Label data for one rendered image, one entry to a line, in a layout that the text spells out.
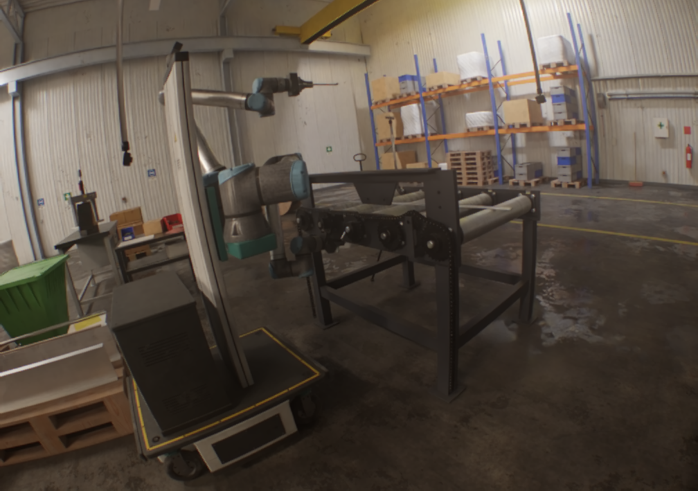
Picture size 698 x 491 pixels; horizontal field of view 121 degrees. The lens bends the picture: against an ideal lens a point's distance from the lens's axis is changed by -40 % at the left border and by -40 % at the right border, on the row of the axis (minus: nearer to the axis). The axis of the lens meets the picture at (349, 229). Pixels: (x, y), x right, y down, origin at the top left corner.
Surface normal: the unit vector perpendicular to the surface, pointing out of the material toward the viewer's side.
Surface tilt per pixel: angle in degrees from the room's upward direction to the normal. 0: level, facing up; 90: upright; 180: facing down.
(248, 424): 90
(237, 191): 90
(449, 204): 90
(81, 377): 90
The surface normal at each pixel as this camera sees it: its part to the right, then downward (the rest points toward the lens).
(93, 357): 0.61, 0.10
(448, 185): -0.80, 0.23
